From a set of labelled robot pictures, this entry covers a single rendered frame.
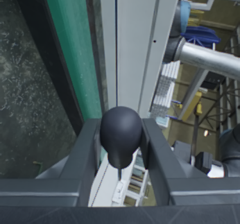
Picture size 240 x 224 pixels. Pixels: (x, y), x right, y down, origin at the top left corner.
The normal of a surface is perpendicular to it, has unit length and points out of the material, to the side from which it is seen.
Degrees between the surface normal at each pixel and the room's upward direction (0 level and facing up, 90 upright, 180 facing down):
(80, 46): 0
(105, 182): 90
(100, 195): 90
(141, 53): 90
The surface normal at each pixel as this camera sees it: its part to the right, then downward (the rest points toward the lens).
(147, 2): -0.33, 0.76
